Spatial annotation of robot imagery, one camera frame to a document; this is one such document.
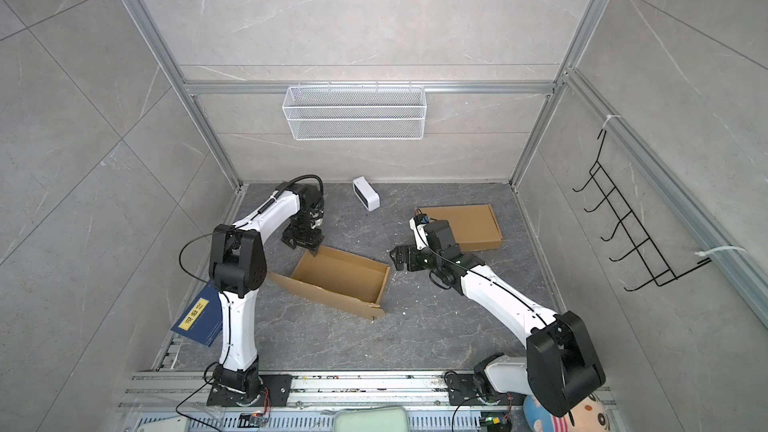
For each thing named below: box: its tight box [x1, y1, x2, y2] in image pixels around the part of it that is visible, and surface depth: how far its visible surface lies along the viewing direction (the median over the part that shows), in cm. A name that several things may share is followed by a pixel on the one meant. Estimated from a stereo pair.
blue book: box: [171, 282, 223, 347], surface depth 85 cm
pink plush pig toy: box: [523, 393, 612, 432], surface depth 66 cm
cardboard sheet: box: [267, 245, 391, 320], surface depth 94 cm
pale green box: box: [333, 406, 409, 432], surface depth 68 cm
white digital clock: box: [352, 176, 381, 211], surface depth 110 cm
